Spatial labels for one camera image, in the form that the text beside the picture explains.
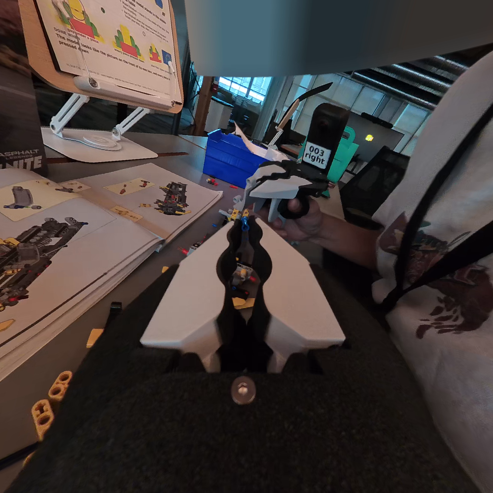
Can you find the white plastic bag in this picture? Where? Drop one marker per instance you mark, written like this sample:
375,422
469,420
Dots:
262,148

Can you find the small red black pin cluster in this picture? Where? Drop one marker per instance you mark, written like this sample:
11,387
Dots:
213,180

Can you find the black office chair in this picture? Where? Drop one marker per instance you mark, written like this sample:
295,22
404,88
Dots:
373,185

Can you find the blue lego axle pin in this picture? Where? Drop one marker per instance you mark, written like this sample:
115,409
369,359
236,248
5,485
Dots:
245,224

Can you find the lego set box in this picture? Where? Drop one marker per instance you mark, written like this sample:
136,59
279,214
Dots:
19,134

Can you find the blue plastic bin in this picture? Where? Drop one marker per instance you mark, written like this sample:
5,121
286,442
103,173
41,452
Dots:
227,161

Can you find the person in white shirt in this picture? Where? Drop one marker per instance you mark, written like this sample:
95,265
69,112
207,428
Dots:
443,346

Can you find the wooden pillar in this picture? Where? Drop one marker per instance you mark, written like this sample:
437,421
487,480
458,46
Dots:
204,104

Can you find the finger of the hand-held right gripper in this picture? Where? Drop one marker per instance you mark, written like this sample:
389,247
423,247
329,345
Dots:
277,188
269,169

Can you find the person's right hand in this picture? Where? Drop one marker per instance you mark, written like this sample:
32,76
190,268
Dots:
308,227

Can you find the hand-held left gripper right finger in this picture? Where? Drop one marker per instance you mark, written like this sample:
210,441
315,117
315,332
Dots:
300,300

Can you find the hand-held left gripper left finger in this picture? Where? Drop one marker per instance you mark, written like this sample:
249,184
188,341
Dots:
185,300

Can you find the lego car chassis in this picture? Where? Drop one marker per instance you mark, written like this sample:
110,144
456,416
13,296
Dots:
240,274

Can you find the lego instruction booklet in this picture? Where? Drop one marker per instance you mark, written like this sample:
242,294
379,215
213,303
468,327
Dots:
96,231

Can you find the person's right forearm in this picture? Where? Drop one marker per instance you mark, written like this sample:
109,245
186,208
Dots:
346,242

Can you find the pile of red blue pins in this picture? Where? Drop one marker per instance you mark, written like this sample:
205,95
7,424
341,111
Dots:
184,251

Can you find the wooden document board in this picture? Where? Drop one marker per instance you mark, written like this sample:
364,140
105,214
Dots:
34,57

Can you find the teal plastic carry case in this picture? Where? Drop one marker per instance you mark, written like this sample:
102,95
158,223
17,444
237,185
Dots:
342,158

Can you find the clear acrylic sheet holder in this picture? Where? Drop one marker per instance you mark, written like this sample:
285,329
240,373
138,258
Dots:
127,94

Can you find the pile of yellow lego pieces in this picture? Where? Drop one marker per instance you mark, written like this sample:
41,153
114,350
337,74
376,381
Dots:
42,414

